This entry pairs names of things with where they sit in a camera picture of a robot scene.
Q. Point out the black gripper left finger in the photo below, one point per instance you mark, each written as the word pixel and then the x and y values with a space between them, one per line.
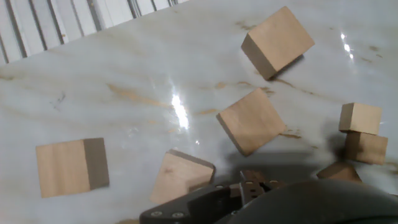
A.
pixel 192 208

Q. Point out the marble pattern mat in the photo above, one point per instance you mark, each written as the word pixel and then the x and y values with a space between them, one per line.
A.
pixel 124 93

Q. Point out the small wooden cube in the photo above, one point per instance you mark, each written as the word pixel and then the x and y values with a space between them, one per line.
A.
pixel 339 172
pixel 367 149
pixel 360 118

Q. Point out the large wooden cube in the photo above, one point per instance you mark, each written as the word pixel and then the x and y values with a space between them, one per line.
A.
pixel 68 168
pixel 252 123
pixel 280 37
pixel 177 180

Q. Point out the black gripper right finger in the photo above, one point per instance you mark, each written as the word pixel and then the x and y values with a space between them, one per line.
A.
pixel 273 183

